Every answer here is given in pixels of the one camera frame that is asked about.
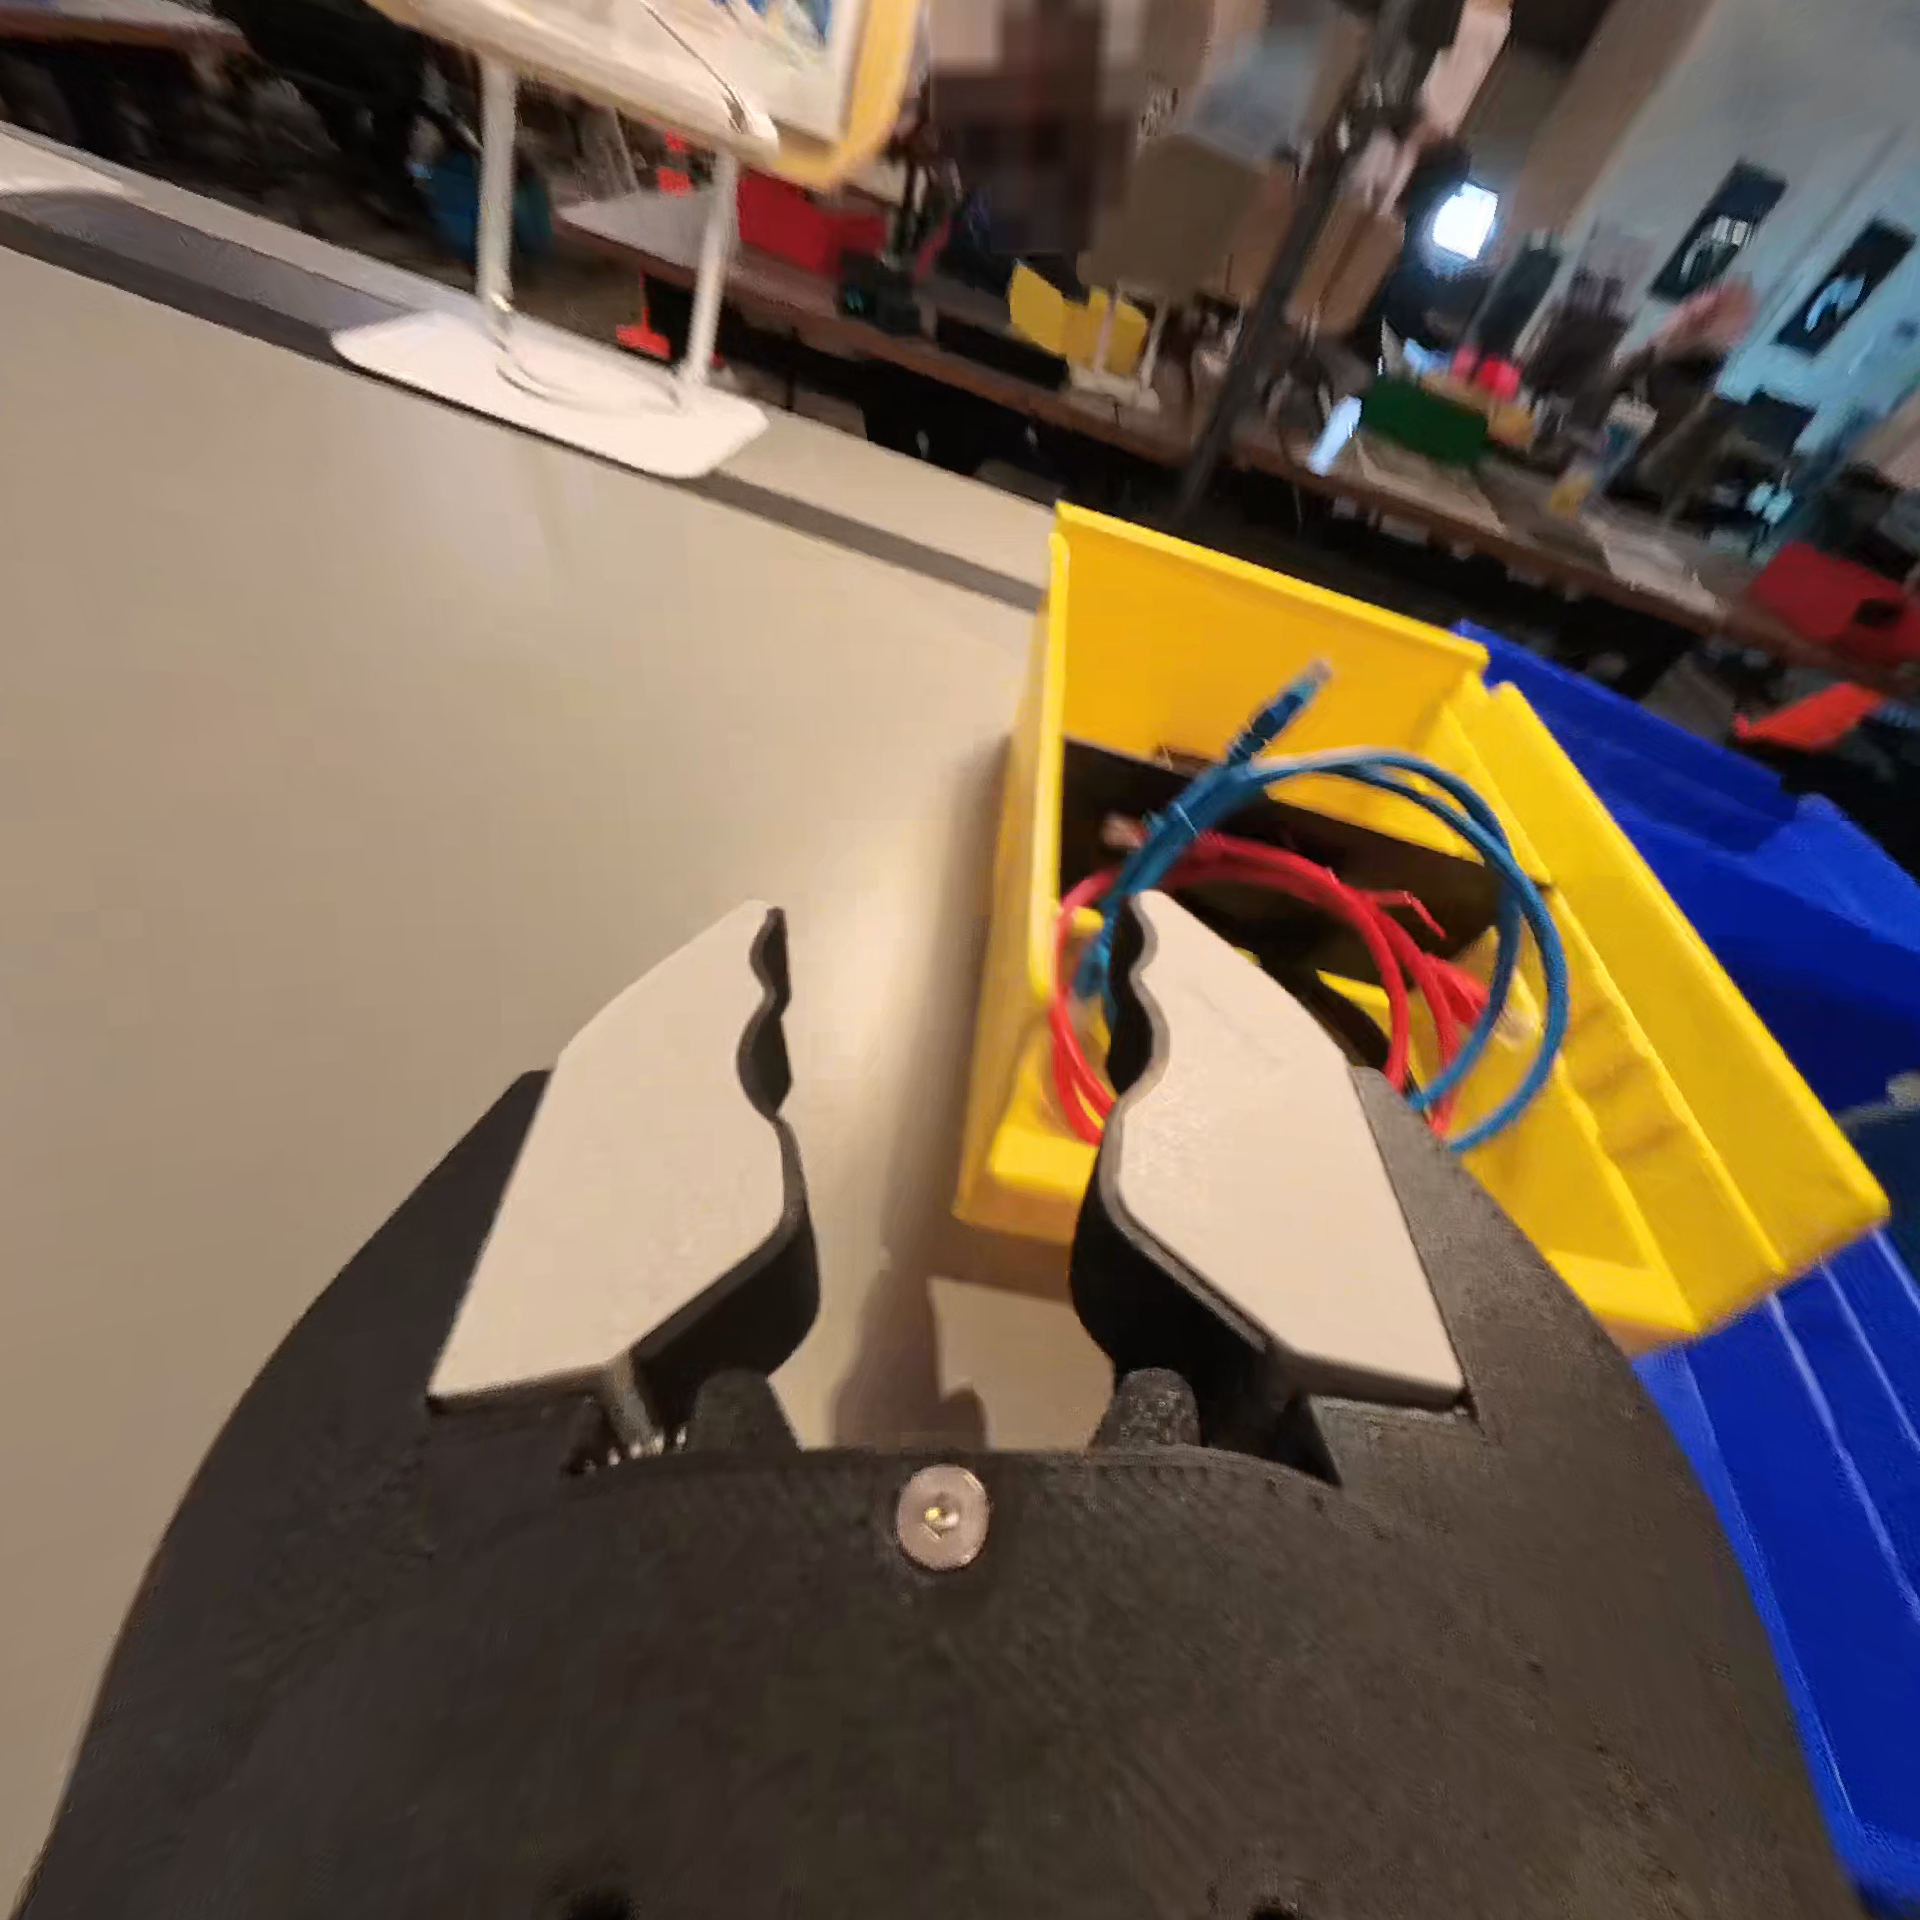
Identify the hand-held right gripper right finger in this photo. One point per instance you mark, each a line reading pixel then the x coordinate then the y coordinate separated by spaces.
pixel 1261 1186

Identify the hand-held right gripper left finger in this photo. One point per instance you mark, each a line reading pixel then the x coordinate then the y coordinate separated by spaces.
pixel 632 1186

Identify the yellow plastic bin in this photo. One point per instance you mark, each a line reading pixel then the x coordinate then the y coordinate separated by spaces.
pixel 1198 631

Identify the blue plastic bin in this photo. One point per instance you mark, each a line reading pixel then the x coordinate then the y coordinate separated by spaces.
pixel 1772 868
pixel 1828 1499

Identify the green plastic bin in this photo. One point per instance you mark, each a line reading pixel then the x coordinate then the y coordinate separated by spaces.
pixel 1426 419

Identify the instruction board on white stand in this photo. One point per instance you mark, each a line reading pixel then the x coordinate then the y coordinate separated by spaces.
pixel 599 397

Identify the red plastic bin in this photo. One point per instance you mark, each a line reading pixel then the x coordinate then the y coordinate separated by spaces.
pixel 1828 599
pixel 810 225

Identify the black pole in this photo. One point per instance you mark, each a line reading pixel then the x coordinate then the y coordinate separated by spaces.
pixel 1274 313

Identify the small yellow bin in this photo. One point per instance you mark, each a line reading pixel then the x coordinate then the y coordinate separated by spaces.
pixel 1072 324

